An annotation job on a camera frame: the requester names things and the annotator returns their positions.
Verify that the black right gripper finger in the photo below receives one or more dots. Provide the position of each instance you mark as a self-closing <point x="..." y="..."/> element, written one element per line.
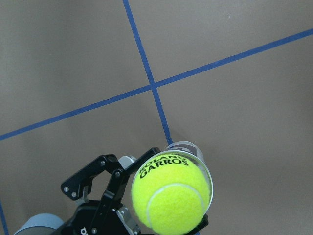
<point x="204" y="222"/>

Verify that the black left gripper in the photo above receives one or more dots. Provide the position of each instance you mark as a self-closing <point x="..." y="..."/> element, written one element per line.
<point x="107" y="216"/>

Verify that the yellow tennis ball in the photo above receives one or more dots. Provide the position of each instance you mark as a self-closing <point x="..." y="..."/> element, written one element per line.
<point x="171" y="189"/>

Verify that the clear tennis ball can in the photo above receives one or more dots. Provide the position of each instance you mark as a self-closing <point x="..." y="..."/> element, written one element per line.
<point x="195" y="166"/>

